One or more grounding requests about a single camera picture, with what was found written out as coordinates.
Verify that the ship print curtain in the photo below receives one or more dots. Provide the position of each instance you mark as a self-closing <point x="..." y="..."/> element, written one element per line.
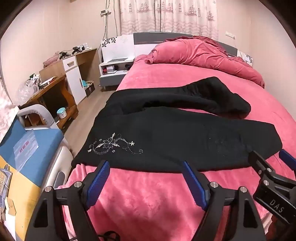
<point x="161" y="16"/>

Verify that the pink duvet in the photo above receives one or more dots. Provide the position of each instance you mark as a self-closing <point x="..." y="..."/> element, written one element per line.
<point x="196" y="53"/>

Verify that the dark storage box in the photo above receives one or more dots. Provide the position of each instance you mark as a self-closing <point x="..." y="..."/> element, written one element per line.
<point x="90" y="89"/>

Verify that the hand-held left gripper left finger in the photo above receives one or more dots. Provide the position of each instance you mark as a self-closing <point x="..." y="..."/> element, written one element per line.
<point x="99" y="180"/>

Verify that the white wall socket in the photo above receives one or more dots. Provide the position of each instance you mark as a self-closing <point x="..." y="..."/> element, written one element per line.
<point x="230" y="35"/>

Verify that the clear sleeve with paper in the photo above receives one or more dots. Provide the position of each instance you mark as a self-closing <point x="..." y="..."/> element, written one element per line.
<point x="25" y="148"/>

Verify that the wooden cabinet with white door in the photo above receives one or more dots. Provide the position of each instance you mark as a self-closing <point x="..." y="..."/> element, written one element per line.
<point x="74" y="78"/>

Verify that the grey and white headboard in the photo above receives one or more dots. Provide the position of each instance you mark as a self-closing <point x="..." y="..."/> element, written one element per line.
<point x="143" y="39"/>

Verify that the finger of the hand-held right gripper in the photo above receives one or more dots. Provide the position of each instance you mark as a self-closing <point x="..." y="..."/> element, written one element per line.
<point x="257" y="162"/>
<point x="288" y="157"/>

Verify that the teal container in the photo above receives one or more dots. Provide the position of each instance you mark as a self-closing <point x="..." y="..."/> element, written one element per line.
<point x="85" y="83"/>

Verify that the grey tablet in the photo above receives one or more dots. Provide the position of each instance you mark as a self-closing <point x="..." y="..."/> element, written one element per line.
<point x="116" y="60"/>

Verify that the white care bed frame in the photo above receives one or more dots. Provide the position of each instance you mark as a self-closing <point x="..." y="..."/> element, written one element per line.
<point x="60" y="162"/>

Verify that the teal lidded pot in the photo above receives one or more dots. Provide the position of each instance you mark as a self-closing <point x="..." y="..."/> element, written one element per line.
<point x="62" y="113"/>

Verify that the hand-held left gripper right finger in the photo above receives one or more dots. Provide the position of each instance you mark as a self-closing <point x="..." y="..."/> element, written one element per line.
<point x="194" y="183"/>

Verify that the pink folded cloth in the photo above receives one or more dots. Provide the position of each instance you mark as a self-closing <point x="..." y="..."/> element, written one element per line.
<point x="52" y="60"/>

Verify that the black tool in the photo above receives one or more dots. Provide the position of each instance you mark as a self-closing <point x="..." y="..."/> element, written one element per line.
<point x="64" y="55"/>
<point x="77" y="48"/>

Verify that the black embroidered pants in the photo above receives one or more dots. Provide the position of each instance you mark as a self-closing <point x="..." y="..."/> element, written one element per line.
<point x="173" y="139"/>

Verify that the desk clutter of papers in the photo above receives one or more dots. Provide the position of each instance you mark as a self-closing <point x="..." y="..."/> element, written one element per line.
<point x="45" y="82"/>

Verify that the clear plastic bags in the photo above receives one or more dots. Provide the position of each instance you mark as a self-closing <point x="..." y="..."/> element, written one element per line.
<point x="26" y="91"/>

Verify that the white grey flower print nightstand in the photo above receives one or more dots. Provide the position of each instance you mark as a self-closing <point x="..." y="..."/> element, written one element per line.
<point x="115" y="49"/>
<point x="247" y="58"/>

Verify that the bed with pink sheet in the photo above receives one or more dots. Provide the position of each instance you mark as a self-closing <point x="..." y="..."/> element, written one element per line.
<point x="150" y="201"/>

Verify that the white wall power strip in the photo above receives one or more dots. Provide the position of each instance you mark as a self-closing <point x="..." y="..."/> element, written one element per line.
<point x="106" y="11"/>

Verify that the low wooden desk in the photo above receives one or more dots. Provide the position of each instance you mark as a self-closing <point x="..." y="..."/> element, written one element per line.
<point x="49" y="90"/>

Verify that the yellow cardboard sheet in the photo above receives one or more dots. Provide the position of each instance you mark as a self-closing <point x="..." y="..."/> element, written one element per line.
<point x="20" y="185"/>

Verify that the grey white bed rail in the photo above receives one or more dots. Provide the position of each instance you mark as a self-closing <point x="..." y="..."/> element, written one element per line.
<point x="34" y="111"/>

